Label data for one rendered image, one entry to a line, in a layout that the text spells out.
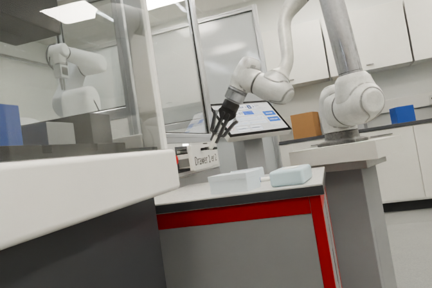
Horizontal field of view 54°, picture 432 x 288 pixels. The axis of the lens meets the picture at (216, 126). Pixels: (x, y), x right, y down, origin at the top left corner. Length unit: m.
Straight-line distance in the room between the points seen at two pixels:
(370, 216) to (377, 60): 3.33
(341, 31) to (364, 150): 0.50
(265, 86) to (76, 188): 1.21
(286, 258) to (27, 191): 0.75
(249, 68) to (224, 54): 1.80
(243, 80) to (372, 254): 0.93
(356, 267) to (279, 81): 0.89
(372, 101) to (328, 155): 0.29
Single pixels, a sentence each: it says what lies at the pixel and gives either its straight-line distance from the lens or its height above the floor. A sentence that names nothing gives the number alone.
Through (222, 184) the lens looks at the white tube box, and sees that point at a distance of 1.21.
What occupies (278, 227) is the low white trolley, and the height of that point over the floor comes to 0.66.
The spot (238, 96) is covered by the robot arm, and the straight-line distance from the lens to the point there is 1.84.
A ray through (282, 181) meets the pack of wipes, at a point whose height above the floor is 0.77.
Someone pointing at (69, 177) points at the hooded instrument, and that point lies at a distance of 0.68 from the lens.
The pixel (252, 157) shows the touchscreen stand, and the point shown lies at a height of 0.82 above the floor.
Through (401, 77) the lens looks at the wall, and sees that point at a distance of 5.46.
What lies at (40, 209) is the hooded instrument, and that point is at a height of 0.84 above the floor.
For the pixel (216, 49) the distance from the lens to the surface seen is 3.66.
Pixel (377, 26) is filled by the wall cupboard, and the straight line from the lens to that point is 5.18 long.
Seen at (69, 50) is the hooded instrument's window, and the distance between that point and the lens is 0.77.
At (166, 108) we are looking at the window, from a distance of 1.83.
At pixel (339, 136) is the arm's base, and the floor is 0.87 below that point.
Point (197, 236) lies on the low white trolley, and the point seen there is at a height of 0.65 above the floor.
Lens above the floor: 0.88
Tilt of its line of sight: 4 degrees up
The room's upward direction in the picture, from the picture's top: 9 degrees counter-clockwise
